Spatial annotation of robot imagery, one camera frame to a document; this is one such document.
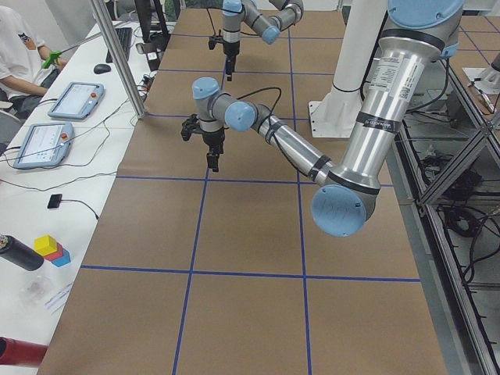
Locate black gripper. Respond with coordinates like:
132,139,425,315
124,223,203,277
202,131,225,173
223,41,240,81

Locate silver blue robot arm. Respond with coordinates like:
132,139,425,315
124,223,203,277
192,1,463,237
214,0,304,81

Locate black keyboard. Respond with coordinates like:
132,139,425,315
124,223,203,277
115,27,133,60

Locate black computer mouse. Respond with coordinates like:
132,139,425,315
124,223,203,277
93,63,112,75

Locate upper blue teach pendant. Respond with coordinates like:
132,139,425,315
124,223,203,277
48,82,105,120

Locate blue teach pendant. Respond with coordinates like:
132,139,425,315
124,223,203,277
48,82,105,120
12,121,73,170

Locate small black puck device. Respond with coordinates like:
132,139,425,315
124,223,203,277
47,194,63,209

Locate lower blue teach pendant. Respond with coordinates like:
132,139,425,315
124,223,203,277
12,121,73,170

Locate blue cube block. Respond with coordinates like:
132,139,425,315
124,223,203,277
51,248,71,267

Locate red cube block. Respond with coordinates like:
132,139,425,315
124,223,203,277
44,242,64,262

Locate yellow cube block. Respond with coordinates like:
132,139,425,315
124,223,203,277
34,235,57,257

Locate seated person white shirt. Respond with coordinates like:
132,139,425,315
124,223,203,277
1,6,67,120

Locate black water bottle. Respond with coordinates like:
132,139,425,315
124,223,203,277
1,234,44,271

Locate red cylinder bottle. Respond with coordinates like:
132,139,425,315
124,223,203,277
1,337,48,367

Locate aluminium frame post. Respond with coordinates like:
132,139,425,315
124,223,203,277
90,0,145,119

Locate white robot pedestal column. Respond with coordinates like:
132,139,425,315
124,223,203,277
309,0,388,138

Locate green handled tool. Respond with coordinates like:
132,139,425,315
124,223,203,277
42,51,62,69

